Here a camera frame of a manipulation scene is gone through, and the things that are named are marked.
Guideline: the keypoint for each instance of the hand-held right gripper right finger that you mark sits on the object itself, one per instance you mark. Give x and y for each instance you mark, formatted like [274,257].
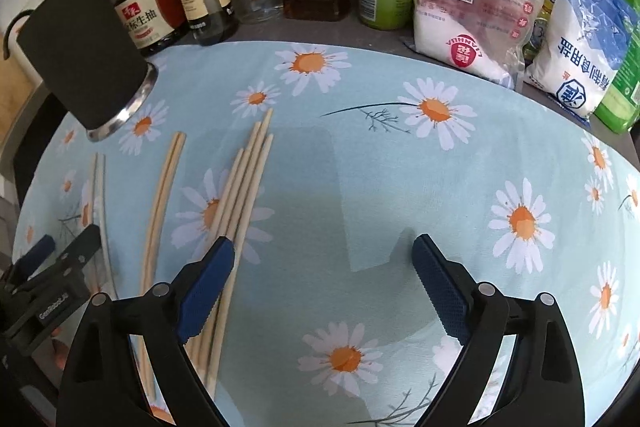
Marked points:
[440,292]

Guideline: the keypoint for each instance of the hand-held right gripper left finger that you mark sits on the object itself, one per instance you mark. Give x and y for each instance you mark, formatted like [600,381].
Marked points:
[207,292]

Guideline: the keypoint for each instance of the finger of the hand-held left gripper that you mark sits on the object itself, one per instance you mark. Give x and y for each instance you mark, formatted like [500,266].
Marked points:
[77,249]
[37,254]

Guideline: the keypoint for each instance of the bunch of wooden chopsticks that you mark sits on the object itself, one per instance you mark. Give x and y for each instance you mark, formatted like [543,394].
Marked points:
[240,207]

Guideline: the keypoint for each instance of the black cylindrical utensil holder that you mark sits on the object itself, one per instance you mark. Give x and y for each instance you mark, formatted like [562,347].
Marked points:
[80,57]

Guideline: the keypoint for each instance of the black kitchen sink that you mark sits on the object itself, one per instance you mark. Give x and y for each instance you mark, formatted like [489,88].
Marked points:
[35,147]

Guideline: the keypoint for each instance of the light blue daisy tablecloth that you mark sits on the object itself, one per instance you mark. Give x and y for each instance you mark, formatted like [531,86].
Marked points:
[350,157]

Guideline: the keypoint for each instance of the wooden cutting board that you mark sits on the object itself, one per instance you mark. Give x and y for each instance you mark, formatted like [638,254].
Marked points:
[15,82]

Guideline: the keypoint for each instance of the black faucet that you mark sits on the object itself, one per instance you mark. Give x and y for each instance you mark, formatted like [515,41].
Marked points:
[6,42]

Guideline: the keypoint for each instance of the green packet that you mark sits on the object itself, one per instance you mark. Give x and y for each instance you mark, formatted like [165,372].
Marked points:
[622,92]

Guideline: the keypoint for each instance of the white blue salt bag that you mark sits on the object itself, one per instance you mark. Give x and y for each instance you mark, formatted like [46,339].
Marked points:
[580,57]

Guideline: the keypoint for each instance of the yellow blue packet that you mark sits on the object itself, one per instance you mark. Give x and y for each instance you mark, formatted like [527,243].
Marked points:
[547,2]

